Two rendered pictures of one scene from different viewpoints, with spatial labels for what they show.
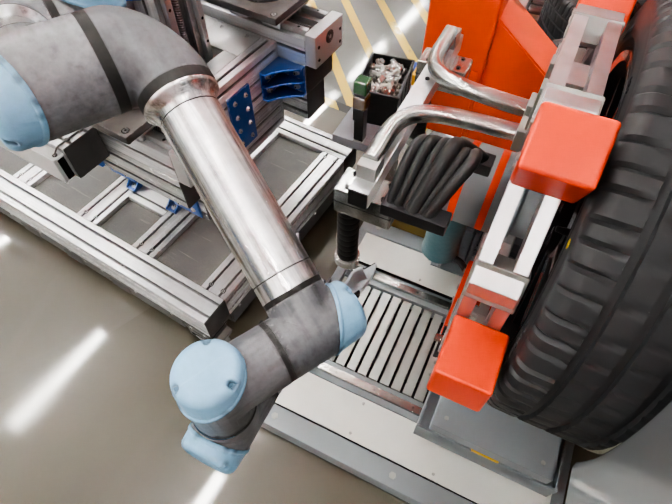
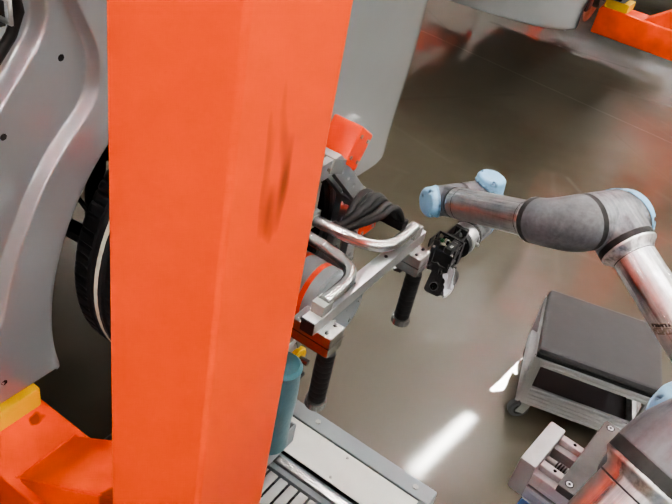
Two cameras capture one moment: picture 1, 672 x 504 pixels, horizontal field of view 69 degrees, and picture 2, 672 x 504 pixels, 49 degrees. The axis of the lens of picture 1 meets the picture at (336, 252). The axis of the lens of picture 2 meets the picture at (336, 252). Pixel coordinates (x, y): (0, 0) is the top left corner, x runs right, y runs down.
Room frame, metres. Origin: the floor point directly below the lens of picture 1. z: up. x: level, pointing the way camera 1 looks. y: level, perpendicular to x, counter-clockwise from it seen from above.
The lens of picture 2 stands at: (1.82, -0.16, 1.87)
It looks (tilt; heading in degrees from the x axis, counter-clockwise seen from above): 36 degrees down; 181
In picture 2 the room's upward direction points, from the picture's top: 12 degrees clockwise
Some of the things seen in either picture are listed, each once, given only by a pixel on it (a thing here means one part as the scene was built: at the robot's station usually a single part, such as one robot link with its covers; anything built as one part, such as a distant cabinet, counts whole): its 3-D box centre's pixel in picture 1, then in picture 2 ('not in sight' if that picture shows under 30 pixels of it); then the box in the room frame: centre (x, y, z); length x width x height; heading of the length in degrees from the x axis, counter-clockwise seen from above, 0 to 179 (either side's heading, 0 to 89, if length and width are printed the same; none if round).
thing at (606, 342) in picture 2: not in sight; (585, 371); (-0.16, 0.71, 0.17); 0.43 x 0.36 x 0.34; 79
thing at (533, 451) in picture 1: (522, 365); not in sight; (0.47, -0.46, 0.32); 0.40 x 0.30 x 0.28; 154
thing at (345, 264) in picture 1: (348, 232); (407, 295); (0.49, -0.02, 0.83); 0.04 x 0.04 x 0.16
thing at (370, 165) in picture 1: (451, 129); (367, 211); (0.51, -0.15, 1.03); 0.19 x 0.18 x 0.11; 64
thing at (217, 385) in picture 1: (229, 381); (481, 195); (0.19, 0.12, 0.95); 0.11 x 0.08 x 0.11; 124
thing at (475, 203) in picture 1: (477, 185); (307, 287); (0.57, -0.24, 0.85); 0.21 x 0.14 x 0.14; 64
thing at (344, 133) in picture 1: (384, 104); not in sight; (1.31, -0.16, 0.44); 0.43 x 0.17 x 0.03; 154
